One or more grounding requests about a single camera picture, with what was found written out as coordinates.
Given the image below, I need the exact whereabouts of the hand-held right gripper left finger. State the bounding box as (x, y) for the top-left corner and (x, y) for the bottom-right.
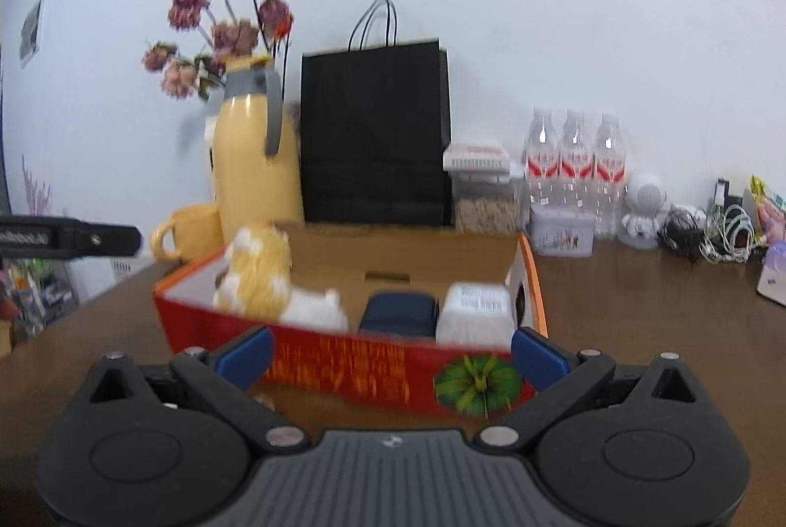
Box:
(79, 326), (311, 449)

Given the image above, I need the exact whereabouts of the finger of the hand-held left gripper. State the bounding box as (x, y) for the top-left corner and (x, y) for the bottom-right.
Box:
(54, 219), (143, 259)

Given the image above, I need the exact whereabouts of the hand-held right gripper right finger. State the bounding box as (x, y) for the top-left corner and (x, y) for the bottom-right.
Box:
(473, 328), (707, 451)

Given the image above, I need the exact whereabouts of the red cardboard box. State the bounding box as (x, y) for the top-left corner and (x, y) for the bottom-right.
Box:
(152, 220), (549, 418)

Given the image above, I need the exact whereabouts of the white board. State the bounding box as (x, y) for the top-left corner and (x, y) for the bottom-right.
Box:
(109, 257), (151, 282)

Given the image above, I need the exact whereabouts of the white wrapped packet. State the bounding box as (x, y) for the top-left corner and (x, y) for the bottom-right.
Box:
(435, 283), (517, 349)

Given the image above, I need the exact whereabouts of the yellow white plush toy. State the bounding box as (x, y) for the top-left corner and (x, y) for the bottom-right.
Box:
(212, 223), (351, 333)

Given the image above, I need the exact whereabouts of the yellow mug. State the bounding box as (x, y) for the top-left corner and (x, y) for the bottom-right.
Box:
(150, 203), (225, 264)

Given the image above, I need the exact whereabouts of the small printed tin box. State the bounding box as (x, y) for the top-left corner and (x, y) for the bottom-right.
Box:
(529, 204), (596, 258)

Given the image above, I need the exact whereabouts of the dark blue case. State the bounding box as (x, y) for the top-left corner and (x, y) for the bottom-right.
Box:
(357, 292), (440, 340)

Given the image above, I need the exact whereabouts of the clear seed container white lid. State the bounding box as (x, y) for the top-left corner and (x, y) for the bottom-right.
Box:
(443, 143), (522, 233)

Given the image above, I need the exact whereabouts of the yellow thermos jug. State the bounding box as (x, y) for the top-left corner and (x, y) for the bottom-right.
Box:
(212, 55), (306, 246)

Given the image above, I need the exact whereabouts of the white robot toy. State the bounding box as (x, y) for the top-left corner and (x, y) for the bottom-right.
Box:
(617, 172), (670, 251)

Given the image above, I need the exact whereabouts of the clear water bottle red label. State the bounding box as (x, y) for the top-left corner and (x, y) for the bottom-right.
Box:
(591, 113), (628, 241)
(523, 108), (562, 221)
(559, 110), (596, 212)

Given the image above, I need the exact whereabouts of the purple tissue pack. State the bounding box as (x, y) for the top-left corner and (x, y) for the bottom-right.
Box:
(757, 241), (786, 307)

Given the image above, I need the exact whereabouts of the black charger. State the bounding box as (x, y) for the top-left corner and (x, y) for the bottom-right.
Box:
(715, 180), (747, 209)

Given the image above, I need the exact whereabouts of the black paper bag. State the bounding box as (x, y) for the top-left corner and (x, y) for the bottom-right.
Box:
(299, 0), (455, 227)

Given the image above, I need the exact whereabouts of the colourful snack packet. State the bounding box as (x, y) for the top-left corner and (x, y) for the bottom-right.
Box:
(743, 174), (786, 246)

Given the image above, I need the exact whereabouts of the purple flower wall decal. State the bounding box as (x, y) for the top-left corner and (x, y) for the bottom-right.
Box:
(21, 155), (53, 215)

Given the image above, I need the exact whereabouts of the black cable bundle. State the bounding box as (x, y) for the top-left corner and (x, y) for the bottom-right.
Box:
(658, 208), (707, 261)

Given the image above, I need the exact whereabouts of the wall poster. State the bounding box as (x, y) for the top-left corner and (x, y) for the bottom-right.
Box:
(18, 0), (47, 69)

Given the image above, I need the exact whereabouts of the white cable tangle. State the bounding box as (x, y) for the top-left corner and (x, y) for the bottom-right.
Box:
(700, 204), (768, 264)

